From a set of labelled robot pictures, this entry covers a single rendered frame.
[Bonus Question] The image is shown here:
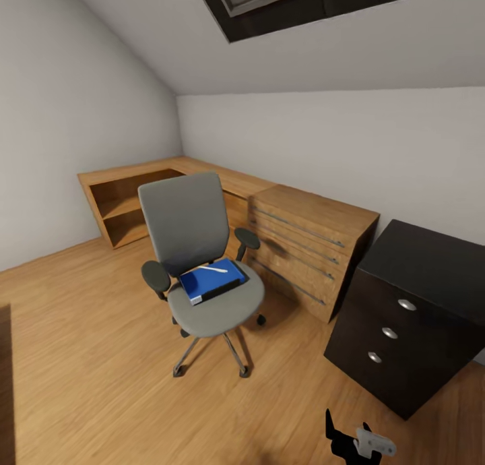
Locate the folder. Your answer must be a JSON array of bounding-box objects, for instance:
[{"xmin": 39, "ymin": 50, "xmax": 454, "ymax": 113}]
[{"xmin": 179, "ymin": 258, "xmax": 245, "ymax": 305}]

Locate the swivel chair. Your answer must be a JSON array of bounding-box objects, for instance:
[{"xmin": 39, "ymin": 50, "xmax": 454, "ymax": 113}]
[{"xmin": 137, "ymin": 171, "xmax": 265, "ymax": 379}]

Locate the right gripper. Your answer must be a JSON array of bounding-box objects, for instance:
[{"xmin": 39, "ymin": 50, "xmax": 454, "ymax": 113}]
[{"xmin": 326, "ymin": 409, "xmax": 381, "ymax": 465}]

